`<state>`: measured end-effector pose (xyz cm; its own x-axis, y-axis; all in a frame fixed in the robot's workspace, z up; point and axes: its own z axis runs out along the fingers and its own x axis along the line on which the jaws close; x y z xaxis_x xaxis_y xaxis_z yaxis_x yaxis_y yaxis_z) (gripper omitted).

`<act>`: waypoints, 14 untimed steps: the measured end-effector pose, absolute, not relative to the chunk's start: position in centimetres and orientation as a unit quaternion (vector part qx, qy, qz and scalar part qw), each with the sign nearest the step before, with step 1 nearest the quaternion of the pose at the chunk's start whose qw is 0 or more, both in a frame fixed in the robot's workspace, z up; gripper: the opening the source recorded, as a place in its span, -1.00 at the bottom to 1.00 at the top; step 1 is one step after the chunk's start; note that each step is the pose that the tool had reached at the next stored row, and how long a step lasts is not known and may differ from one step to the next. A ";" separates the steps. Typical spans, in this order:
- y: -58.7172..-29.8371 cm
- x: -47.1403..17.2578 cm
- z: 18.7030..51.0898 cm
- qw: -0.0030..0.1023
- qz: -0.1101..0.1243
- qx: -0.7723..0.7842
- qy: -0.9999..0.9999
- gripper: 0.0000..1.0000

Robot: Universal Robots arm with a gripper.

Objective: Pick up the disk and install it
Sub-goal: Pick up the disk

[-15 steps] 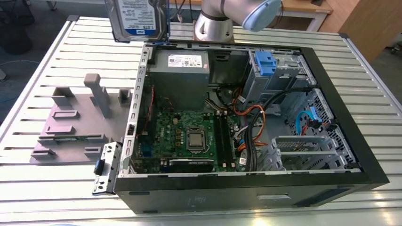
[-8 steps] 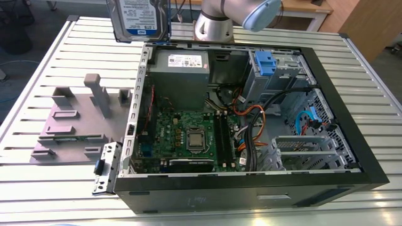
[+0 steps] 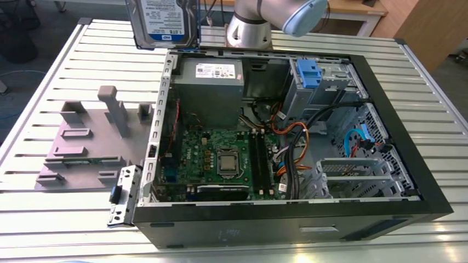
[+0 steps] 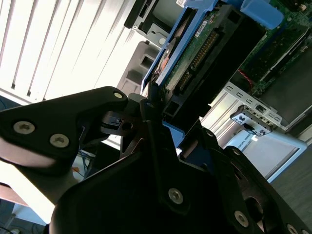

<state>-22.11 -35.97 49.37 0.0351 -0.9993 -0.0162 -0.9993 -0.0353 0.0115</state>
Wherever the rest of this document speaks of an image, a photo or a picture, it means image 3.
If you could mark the grey power supply unit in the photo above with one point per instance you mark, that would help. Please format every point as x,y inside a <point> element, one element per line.
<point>208,104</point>

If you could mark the blue expansion slot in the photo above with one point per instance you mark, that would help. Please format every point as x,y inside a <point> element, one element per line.
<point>171,175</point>

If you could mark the green motherboard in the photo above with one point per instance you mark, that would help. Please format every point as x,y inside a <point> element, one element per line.
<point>198,142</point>

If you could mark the grey metal drive cage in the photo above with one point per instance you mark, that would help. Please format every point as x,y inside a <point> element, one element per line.
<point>303,101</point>

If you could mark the grey parts rack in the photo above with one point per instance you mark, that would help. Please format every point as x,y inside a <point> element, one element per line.
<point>102,145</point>

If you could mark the silver CPU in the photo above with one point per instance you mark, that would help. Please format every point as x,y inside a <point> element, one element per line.
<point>228,163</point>

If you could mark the black case fan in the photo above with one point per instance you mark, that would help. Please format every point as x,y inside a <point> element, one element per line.
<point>170,137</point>

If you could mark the black graphics card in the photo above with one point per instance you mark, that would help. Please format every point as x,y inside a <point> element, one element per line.
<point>219,191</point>

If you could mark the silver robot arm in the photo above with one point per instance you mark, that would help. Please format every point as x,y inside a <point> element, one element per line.
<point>248,33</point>

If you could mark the wooden desk white frame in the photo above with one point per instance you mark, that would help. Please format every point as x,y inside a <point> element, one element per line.
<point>358,11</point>

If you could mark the CPU socket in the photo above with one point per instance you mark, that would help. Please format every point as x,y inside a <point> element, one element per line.
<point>228,150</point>

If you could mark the wooden cabinet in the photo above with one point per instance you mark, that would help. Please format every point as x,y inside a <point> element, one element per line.
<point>431,27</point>

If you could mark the black RAM slot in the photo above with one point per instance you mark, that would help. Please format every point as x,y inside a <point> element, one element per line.
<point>266,161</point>
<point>256,161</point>

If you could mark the green RAM stick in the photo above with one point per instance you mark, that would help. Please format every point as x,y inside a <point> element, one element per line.
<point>82,161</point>

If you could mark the metal disk bay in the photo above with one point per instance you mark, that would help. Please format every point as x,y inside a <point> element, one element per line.
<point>347,163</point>

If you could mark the black open PC case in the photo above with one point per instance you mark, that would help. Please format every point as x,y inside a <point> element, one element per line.
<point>256,227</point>

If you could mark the hard disk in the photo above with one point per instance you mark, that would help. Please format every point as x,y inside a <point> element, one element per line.
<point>164,22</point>

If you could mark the metal card retainer bracket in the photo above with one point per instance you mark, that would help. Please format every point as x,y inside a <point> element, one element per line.
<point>126,178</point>

